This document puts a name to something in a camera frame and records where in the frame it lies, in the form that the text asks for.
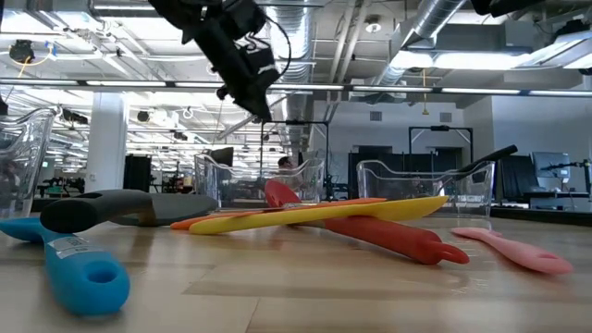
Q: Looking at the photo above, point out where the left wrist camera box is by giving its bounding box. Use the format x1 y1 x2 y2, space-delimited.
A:
247 41 282 89

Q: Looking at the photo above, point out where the black cabinet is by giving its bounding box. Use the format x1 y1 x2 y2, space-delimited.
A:
123 154 153 193

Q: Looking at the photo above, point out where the small black monitor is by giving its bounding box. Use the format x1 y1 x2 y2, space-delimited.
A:
203 146 236 168

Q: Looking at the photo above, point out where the white ceiling light panel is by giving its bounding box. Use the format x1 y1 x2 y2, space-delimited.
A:
390 30 592 71

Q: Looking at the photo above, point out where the orange silicone spatula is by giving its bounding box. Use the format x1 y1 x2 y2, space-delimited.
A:
169 197 389 231

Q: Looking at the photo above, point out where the black ceiling cord reel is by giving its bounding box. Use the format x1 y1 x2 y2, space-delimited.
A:
7 39 37 66

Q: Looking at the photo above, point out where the pink silicone spatula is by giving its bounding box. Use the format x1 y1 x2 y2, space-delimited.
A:
449 226 575 276

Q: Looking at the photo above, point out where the long linear ceiling light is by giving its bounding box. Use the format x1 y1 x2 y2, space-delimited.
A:
0 77 592 98

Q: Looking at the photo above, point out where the black partition panel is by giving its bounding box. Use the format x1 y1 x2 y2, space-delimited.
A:
347 145 465 199

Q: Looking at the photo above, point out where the black left camera cable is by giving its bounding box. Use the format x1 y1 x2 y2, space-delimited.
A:
263 16 293 80

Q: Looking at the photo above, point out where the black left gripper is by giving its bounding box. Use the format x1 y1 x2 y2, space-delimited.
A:
193 18 274 121

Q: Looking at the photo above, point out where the grey computer monitor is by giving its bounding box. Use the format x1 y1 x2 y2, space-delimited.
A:
531 151 573 186

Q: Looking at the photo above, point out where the red slotted spoon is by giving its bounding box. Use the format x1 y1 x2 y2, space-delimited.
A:
263 179 472 266

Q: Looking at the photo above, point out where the yellow silicone spoon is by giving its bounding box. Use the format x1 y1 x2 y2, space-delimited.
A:
188 194 450 236

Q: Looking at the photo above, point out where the black turner spatula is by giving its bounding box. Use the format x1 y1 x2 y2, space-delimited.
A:
39 188 219 235
434 144 519 195

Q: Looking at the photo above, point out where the black metal stand frame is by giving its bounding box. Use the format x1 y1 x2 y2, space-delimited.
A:
408 124 475 167

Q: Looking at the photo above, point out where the black aluminium table frame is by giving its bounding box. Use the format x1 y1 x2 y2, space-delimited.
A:
30 196 592 228

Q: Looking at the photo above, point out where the person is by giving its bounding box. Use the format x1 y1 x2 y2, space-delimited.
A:
276 155 306 191

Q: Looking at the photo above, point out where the yellow hanging cord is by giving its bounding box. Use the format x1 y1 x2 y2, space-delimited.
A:
420 68 429 116

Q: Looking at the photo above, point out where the clear plastic bin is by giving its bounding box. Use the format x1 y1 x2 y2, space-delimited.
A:
0 106 59 221
192 152 327 210
355 159 496 218

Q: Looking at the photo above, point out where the silver spiral air duct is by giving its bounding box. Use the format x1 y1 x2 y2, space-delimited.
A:
376 0 466 89
264 0 323 152

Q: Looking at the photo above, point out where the blue silicone spoon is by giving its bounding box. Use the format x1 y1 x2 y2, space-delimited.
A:
0 216 131 318

